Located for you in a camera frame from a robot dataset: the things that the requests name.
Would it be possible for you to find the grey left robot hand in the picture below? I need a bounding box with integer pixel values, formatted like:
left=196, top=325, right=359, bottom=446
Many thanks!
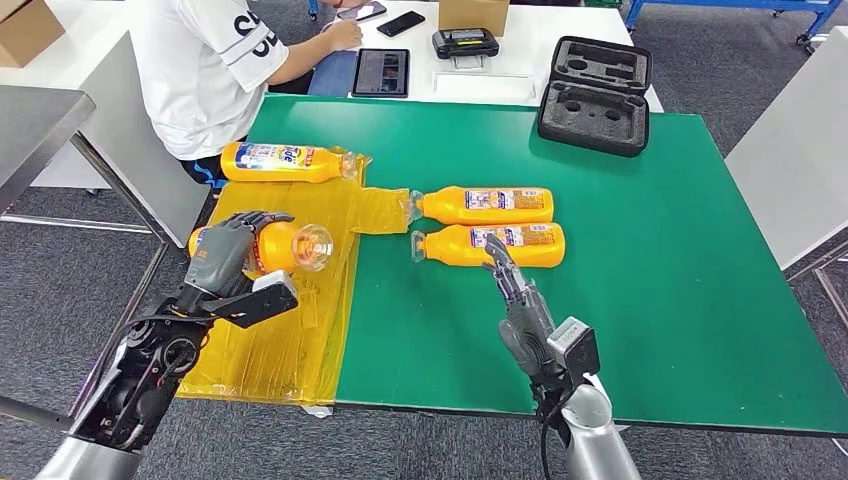
left=182, top=210, right=296, bottom=301

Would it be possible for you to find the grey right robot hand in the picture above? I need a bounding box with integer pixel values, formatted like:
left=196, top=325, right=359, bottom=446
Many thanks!
left=481, top=233, right=562, bottom=380

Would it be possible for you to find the orange detergent bottle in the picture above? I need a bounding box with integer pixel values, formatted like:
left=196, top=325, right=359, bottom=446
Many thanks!
left=409, top=222, right=568, bottom=270
left=408, top=186, right=556, bottom=227
left=219, top=140, right=359, bottom=185
left=187, top=221, right=335, bottom=276

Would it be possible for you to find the yellow plastic sheet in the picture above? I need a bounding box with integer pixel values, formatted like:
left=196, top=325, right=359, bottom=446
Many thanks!
left=175, top=146, right=412, bottom=407

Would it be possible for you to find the white desk with side panel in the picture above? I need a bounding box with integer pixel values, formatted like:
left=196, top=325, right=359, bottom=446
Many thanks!
left=0, top=0, right=212, bottom=250

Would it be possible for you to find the person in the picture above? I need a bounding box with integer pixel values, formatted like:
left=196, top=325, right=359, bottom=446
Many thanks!
left=125, top=0, right=370, bottom=190

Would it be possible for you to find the blue tablet cover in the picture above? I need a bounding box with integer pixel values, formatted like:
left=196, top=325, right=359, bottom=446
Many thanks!
left=307, top=49, right=359, bottom=99

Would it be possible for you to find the black foam-lined case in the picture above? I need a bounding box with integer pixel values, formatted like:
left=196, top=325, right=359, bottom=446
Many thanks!
left=537, top=35, right=655, bottom=158

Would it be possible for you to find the steel table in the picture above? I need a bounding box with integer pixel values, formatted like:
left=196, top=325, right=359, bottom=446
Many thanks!
left=0, top=84, right=193, bottom=432

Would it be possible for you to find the black tablet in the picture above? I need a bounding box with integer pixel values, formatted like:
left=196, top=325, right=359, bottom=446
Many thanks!
left=351, top=47, right=411, bottom=99

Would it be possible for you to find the person's right hand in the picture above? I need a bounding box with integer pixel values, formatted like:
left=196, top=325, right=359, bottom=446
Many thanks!
left=321, top=19, right=364, bottom=53

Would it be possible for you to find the smartphone with lit screen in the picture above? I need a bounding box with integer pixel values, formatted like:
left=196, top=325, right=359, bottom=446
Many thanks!
left=335, top=0, right=388, bottom=23

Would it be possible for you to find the black handheld controller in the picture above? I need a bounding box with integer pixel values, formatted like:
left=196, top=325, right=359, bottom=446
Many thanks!
left=431, top=27, right=501, bottom=71

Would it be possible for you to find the black smartphone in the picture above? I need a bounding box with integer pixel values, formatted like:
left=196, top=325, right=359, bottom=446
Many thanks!
left=376, top=10, right=427, bottom=38

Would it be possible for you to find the large cardboard box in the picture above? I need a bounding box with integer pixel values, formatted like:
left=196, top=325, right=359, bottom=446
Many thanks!
left=0, top=0, right=66, bottom=69

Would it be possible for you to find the small cardboard box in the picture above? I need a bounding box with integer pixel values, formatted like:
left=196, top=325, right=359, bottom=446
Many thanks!
left=438, top=0, right=511, bottom=38

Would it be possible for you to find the white side table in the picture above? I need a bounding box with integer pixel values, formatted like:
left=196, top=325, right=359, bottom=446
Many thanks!
left=725, top=25, right=848, bottom=272

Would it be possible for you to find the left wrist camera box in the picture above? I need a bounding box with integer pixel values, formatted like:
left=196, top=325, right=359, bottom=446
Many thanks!
left=198, top=270, right=301, bottom=331

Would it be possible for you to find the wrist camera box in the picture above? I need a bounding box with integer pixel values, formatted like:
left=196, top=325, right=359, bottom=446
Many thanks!
left=546, top=316, right=602, bottom=386
left=198, top=270, right=301, bottom=331

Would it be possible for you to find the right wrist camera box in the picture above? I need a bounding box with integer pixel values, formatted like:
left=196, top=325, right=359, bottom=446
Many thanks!
left=546, top=316, right=602, bottom=386

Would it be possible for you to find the blue wheeled frame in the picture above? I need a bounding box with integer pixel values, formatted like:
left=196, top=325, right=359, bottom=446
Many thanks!
left=624, top=0, right=843, bottom=52

